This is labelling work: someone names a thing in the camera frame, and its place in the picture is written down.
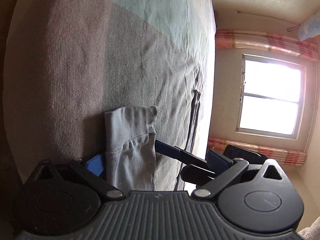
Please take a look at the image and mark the white fluffy cloth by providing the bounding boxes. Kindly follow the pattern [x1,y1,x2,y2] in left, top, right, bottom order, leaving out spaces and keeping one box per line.
[297,216,320,240]

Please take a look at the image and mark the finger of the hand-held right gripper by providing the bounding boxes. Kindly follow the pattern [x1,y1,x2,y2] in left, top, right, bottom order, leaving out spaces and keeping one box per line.
[180,165,217,185]
[155,141,209,167]

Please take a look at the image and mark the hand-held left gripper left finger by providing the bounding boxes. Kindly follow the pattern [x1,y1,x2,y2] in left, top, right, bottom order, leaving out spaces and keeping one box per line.
[34,154,125,201]

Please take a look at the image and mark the grey printed pants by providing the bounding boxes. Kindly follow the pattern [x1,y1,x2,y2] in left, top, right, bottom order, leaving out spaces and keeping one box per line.
[104,89,202,192]

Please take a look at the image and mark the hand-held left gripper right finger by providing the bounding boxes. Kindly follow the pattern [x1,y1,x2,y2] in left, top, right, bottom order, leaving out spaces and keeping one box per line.
[192,149,283,201]

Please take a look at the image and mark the pale blue printed cover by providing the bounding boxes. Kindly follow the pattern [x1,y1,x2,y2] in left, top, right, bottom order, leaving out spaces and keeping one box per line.
[297,12,320,41]

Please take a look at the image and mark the window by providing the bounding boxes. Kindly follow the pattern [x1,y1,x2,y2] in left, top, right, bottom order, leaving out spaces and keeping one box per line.
[235,53,307,140]

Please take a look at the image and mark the white wall pipe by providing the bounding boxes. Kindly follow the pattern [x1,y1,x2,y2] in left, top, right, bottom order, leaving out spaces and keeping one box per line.
[237,11,300,32]

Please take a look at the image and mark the bed with patchwork floral sheet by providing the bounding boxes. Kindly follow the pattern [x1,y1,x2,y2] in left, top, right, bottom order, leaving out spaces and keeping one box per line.
[2,0,217,230]

